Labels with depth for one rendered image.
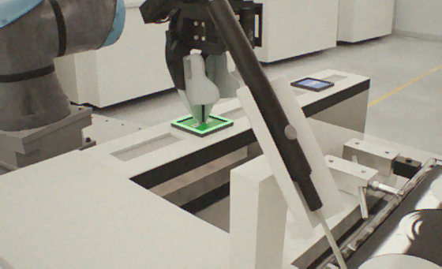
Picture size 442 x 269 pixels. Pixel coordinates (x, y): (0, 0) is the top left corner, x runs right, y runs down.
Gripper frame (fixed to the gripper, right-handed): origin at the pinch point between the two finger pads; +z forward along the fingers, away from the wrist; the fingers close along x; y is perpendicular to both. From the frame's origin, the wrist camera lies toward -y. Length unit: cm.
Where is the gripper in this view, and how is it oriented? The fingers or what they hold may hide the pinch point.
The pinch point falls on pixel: (197, 111)
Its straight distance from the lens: 54.5
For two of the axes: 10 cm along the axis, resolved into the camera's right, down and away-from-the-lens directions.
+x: 6.8, -2.7, 6.8
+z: 0.0, 9.3, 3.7
